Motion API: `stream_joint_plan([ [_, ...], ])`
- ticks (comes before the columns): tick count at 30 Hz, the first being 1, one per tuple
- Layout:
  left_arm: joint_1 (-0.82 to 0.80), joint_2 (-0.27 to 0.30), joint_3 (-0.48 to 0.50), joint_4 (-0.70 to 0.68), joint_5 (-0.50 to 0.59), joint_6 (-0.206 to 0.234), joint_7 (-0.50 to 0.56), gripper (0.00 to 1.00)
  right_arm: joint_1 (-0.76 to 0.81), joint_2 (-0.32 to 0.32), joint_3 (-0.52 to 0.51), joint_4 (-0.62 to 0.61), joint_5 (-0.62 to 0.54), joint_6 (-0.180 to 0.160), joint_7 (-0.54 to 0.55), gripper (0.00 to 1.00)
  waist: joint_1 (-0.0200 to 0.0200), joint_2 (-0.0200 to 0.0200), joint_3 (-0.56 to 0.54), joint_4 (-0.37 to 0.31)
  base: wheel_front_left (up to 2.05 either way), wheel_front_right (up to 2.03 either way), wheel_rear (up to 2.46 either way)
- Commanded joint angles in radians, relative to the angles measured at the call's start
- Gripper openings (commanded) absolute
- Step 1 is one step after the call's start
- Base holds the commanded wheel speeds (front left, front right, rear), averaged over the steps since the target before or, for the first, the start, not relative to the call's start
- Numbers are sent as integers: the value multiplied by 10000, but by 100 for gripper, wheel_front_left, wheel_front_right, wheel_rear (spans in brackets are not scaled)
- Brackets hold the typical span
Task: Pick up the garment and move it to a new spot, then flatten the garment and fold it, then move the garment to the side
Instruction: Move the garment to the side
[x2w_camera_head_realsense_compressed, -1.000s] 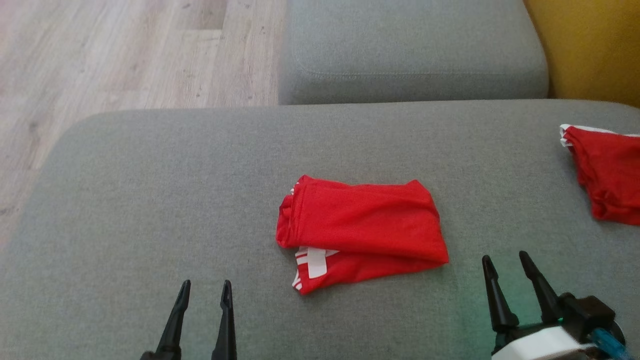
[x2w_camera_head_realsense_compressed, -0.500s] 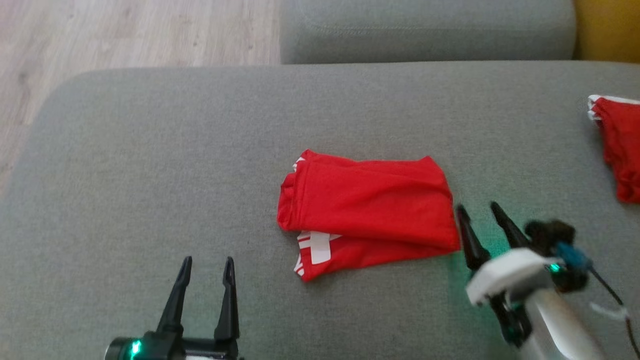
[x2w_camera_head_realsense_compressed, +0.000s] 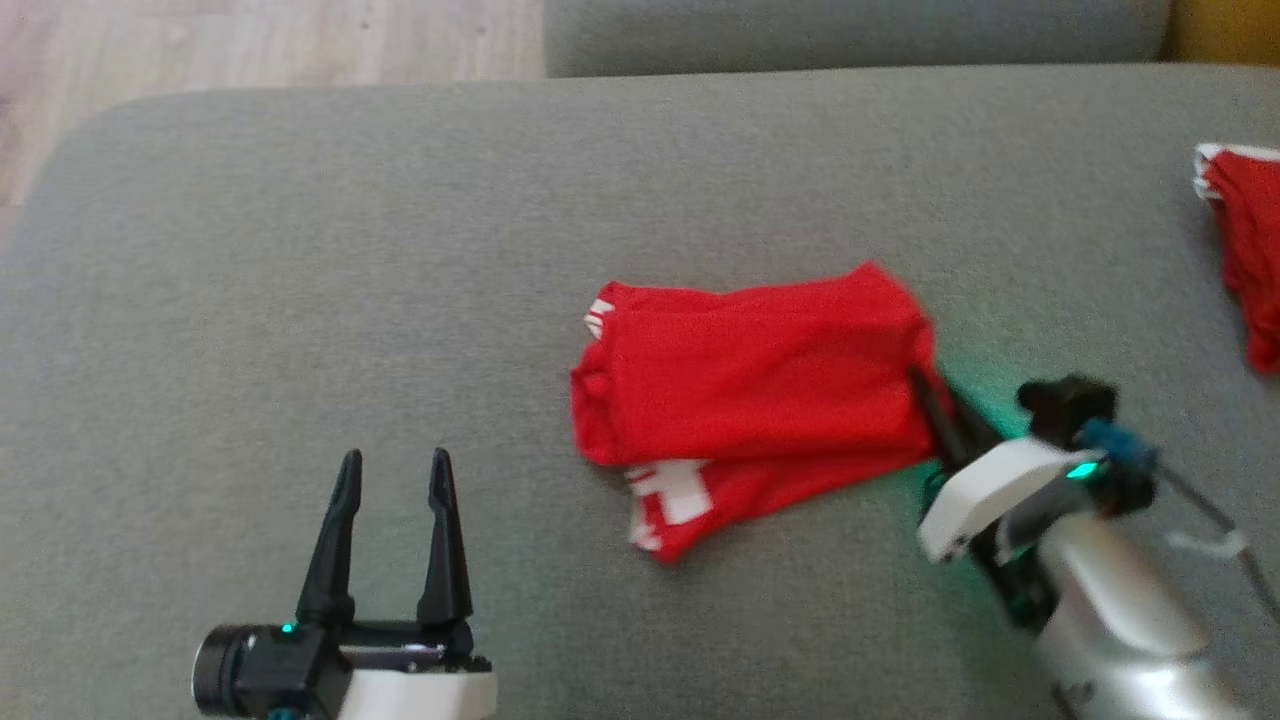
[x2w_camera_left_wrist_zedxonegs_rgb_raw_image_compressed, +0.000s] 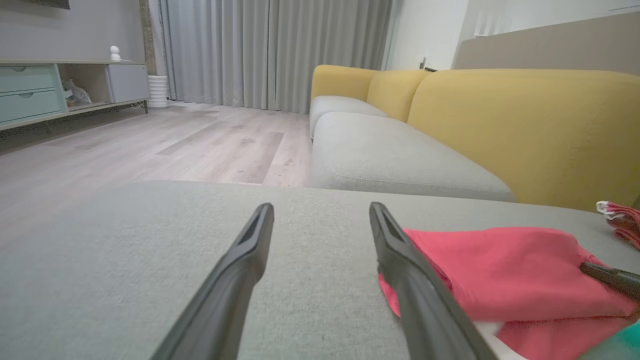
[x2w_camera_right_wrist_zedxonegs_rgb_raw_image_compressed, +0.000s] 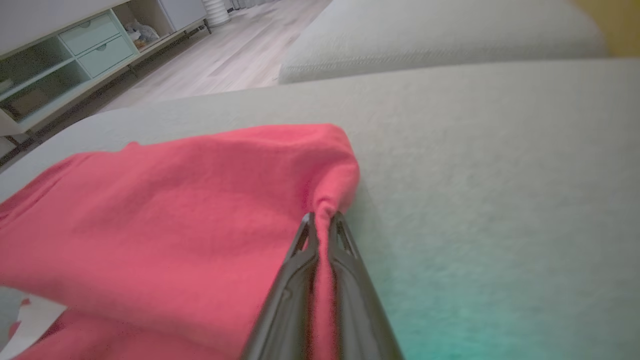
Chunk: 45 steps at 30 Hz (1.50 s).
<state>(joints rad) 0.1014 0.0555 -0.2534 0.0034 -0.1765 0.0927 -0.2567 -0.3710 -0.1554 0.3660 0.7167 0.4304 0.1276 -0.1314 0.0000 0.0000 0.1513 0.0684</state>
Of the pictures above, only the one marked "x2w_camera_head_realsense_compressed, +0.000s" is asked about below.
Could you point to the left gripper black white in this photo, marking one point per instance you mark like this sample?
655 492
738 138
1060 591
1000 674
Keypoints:
300 675

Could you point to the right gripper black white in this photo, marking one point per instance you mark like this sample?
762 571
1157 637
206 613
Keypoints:
990 490

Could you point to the red and white jersey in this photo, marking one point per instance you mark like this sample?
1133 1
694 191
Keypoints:
750 370

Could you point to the red shorts with white stripe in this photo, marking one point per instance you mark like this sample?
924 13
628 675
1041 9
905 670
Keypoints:
1255 250

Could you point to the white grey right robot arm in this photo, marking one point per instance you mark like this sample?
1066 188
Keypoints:
1120 620

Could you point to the blue right gripper plug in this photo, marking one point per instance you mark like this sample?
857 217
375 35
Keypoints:
1115 442

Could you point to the large grey sofa seat cushion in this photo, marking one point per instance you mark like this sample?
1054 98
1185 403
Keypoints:
300 300

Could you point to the small grey sofa cushion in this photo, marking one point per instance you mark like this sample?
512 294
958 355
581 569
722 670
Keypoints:
850 30

